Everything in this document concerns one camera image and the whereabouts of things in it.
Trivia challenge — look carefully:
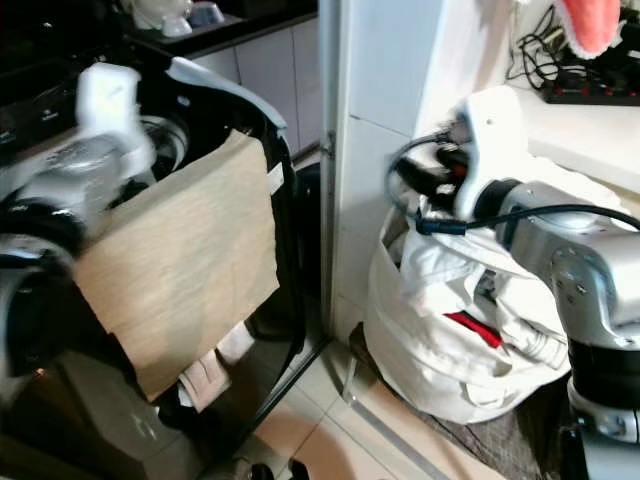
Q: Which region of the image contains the white jug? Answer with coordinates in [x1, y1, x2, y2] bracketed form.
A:
[132, 0, 191, 39]

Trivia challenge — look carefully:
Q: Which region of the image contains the black top-load washing machine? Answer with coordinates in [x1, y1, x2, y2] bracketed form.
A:
[0, 40, 326, 480]

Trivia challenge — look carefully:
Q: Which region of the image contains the white garment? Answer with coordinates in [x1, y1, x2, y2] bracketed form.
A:
[400, 185, 571, 366]

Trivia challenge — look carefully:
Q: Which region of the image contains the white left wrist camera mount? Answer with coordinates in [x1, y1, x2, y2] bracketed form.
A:
[78, 62, 143, 151]

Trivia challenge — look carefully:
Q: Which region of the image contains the pink hanging cloth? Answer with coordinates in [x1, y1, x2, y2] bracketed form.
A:
[555, 0, 623, 58]

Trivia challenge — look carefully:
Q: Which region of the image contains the small blue container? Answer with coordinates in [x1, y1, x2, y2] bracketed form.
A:
[188, 3, 226, 29]

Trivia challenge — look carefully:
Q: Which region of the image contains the black power strip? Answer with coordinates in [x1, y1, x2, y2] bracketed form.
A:
[540, 75, 640, 106]

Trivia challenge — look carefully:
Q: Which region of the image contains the pale pink cloth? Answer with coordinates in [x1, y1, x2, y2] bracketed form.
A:
[175, 325, 256, 411]

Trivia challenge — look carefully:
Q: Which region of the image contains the dark grey floor mat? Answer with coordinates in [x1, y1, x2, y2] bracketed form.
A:
[420, 380, 573, 480]

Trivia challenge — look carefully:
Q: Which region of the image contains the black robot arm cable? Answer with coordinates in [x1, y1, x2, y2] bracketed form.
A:
[385, 130, 640, 237]

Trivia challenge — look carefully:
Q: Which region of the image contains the black cable bundle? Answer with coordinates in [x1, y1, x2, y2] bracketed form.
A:
[505, 5, 640, 86]

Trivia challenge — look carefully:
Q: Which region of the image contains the grey metal door frame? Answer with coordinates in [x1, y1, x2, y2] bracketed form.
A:
[317, 0, 353, 343]

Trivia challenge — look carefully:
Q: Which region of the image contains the red garment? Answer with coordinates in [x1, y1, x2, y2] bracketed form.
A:
[445, 310, 504, 351]

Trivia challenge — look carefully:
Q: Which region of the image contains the white fabric laundry bag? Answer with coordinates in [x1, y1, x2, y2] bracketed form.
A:
[363, 200, 576, 426]

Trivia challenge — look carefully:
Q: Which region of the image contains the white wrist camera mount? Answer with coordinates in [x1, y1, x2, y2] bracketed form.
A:
[452, 85, 526, 223]
[78, 62, 143, 151]

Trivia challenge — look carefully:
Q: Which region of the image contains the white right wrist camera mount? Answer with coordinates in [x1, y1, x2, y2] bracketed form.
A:
[452, 85, 526, 223]

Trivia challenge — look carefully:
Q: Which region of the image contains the beige cloth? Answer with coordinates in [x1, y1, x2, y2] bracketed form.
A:
[72, 128, 281, 403]

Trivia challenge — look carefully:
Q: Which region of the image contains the white cabinet with dark counter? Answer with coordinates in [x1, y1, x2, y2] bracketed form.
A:
[160, 0, 321, 156]

